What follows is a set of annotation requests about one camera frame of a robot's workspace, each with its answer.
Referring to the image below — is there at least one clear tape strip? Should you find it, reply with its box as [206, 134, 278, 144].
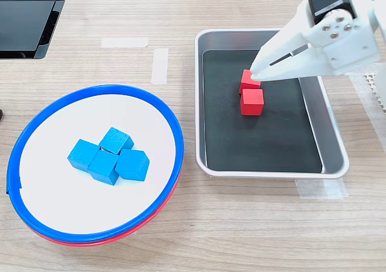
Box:
[346, 71, 386, 153]
[294, 177, 349, 200]
[150, 48, 169, 85]
[101, 37, 149, 48]

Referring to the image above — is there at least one white plate red rim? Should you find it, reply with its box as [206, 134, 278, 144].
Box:
[27, 163, 182, 249]

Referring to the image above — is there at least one pale perforated plate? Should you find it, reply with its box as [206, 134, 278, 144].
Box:
[364, 72, 386, 115]

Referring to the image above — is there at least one red cube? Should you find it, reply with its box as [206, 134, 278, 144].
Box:
[239, 69, 262, 95]
[239, 87, 265, 116]

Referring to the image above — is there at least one white plate blue rim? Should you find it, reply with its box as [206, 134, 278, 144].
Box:
[5, 84, 185, 244]

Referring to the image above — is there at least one blue cube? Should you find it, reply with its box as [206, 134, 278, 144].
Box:
[114, 148, 151, 182]
[98, 126, 135, 155]
[87, 150, 121, 186]
[66, 138, 101, 172]

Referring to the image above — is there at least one black tray mat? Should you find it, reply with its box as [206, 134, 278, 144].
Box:
[201, 49, 323, 174]

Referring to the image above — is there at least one steel tray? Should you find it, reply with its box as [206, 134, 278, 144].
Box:
[194, 28, 350, 179]

